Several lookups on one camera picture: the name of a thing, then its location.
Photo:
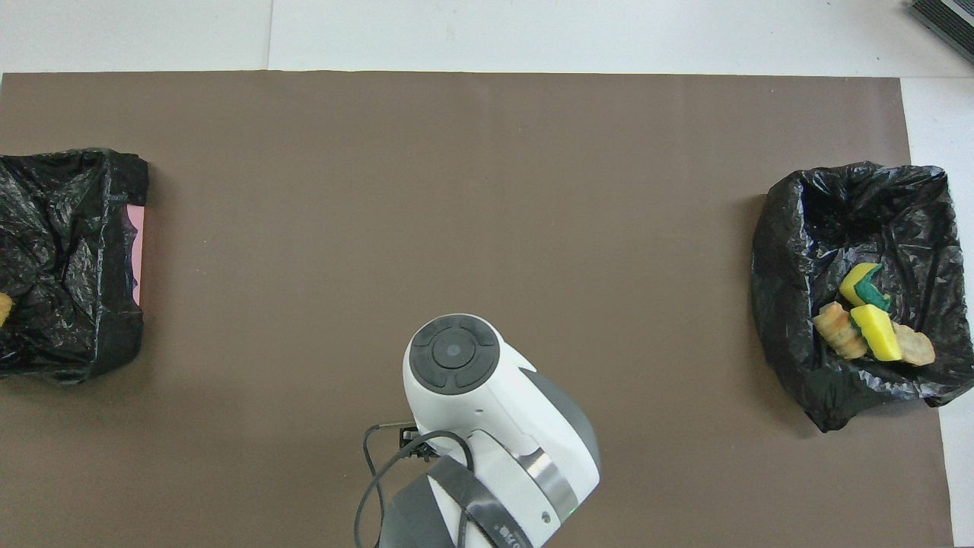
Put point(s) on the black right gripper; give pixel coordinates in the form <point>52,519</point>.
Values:
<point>415,441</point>

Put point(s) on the brown potato-shaped lump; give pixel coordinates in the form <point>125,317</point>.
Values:
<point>4,308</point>

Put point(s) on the large pale stone chunk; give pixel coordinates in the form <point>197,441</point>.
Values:
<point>839,331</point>

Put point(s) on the yellow sponge piece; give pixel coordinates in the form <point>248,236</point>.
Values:
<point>858,281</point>
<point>876,332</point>

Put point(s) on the small pale stone chunk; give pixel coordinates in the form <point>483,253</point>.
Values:
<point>915,347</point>

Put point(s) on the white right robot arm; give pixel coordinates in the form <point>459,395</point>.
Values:
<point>494,426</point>

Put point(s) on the pink plastic bin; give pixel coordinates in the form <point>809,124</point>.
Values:
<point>137,251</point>

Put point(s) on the black plastic trash bag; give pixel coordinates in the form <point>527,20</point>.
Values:
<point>806,228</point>
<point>61,266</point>

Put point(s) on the brown table mat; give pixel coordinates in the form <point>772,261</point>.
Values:
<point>304,190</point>

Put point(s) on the dark grey ribbed device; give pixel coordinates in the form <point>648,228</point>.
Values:
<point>951,19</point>

